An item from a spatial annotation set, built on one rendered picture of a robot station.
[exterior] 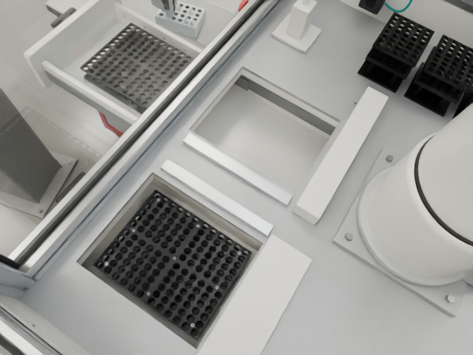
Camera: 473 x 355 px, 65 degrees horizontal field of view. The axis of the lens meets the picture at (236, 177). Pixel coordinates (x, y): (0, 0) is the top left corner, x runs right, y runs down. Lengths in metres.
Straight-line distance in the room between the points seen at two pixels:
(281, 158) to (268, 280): 0.33
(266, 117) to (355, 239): 0.38
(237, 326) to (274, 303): 0.07
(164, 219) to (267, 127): 0.35
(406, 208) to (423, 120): 0.35
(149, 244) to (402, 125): 0.57
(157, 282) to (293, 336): 0.25
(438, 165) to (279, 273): 0.29
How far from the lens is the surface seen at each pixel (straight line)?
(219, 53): 0.81
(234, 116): 0.91
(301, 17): 0.88
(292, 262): 0.65
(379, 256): 0.68
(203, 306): 0.68
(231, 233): 0.77
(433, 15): 1.01
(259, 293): 0.63
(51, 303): 0.68
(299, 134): 0.91
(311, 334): 0.65
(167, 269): 0.69
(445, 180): 0.52
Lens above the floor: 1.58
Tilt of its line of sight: 64 degrees down
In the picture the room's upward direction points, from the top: 11 degrees clockwise
